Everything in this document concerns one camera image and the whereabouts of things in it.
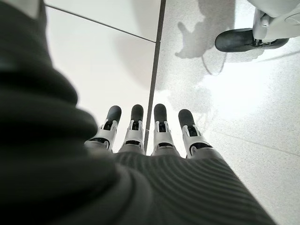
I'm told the black robot foot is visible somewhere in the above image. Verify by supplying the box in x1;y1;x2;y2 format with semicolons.
215;28;290;53

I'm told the dark cabinet plinth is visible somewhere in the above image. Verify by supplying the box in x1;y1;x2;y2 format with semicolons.
143;0;167;156

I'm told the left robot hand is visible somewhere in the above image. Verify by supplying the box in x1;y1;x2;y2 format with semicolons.
0;0;277;225

